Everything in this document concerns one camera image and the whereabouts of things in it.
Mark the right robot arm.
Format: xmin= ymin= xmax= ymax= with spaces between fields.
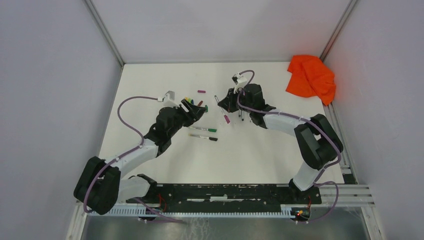
xmin=217 ymin=83 xmax=344 ymax=204

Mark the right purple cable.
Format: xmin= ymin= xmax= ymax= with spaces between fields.
xmin=235 ymin=69 xmax=343 ymax=224

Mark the purple capped horizontal marker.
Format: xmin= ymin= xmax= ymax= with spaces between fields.
xmin=214 ymin=95 xmax=231 ymax=124

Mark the black capped horizontal marker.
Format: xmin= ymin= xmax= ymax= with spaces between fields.
xmin=189 ymin=134 xmax=218 ymax=142

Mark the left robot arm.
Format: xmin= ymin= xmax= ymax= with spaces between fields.
xmin=73 ymin=99 xmax=207 ymax=215

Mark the white slotted cable duct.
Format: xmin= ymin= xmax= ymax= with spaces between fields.
xmin=87 ymin=204 xmax=311 ymax=219

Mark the purple cable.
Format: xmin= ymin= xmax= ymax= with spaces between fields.
xmin=235 ymin=69 xmax=343 ymax=224
xmin=82 ymin=96 xmax=186 ymax=223

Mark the orange cloth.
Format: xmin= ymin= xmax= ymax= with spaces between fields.
xmin=286 ymin=55 xmax=336 ymax=106

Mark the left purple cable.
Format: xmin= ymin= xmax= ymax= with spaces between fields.
xmin=82 ymin=96 xmax=186 ymax=223

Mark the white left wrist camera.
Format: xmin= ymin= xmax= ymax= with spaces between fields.
xmin=157 ymin=90 xmax=178 ymax=108

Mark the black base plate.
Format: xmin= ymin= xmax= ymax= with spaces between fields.
xmin=141 ymin=183 xmax=323 ymax=213

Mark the green capped horizontal marker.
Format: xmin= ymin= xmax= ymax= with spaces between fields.
xmin=188 ymin=126 xmax=217 ymax=133

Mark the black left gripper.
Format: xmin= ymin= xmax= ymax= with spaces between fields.
xmin=167 ymin=99 xmax=207 ymax=138

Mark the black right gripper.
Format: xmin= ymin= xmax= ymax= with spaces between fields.
xmin=218 ymin=87 xmax=253 ymax=114

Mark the aluminium frame rail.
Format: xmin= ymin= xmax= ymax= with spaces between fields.
xmin=76 ymin=183 xmax=376 ymax=208

